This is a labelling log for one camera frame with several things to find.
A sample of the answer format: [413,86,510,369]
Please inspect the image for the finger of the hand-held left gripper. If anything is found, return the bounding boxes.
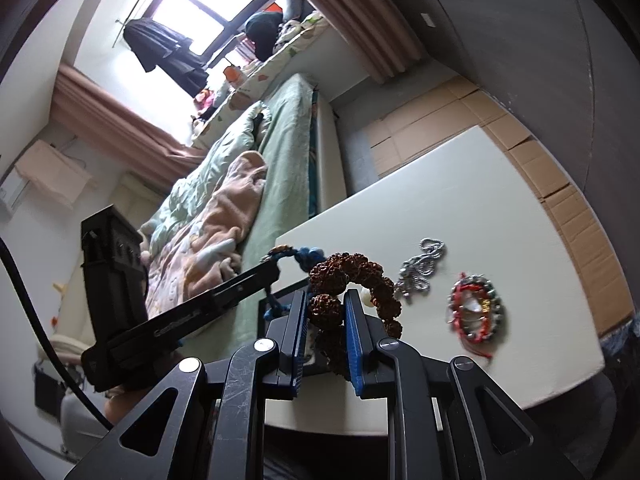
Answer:
[211,260,282,312]

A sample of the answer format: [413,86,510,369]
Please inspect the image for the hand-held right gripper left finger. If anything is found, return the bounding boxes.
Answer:
[65,287,308,480]

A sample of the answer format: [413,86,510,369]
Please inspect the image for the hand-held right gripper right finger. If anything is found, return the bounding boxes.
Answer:
[342,289,586,480]

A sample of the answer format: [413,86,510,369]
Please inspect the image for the blue bead bracelet with tassel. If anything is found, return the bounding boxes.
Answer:
[260,244,326,322]

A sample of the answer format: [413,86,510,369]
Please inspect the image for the brown seed bead bracelet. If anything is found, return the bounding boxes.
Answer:
[307,252,404,376]

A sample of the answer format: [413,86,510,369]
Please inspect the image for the silver chain necklace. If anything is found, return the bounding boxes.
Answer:
[394,237,448,304]

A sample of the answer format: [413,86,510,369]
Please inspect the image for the pink fleece blanket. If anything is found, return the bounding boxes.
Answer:
[139,151,269,312]

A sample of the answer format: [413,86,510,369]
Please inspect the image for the pale green floral quilt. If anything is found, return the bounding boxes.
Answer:
[149,100,274,257]

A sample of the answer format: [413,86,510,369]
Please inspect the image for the bed with green sheet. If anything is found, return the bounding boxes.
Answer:
[239,72,352,347]

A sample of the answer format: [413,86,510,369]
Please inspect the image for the cloth covered air conditioner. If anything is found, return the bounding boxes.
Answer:
[14,139,94,212]

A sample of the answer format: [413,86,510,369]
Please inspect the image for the pink pleated curtain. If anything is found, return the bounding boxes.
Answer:
[50,64,207,192]
[264,0,427,86]

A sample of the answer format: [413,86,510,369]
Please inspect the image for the pink plush toy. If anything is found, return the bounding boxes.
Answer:
[192,88,217,124]

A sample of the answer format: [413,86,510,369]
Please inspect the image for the floral window seat cushion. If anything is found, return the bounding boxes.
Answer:
[192,10,331,149]

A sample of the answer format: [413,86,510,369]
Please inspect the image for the dark hanging clothes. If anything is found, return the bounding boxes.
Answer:
[122,17,211,97]

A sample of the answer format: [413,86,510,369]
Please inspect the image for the dark bag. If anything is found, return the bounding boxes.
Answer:
[244,12,286,61]

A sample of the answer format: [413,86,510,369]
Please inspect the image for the dark cloth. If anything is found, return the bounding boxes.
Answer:
[597,309,640,377]

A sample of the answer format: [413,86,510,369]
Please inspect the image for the grey pillow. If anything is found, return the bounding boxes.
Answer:
[277,0,321,24]

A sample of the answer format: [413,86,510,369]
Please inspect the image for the black cable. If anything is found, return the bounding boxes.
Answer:
[0,236,117,432]

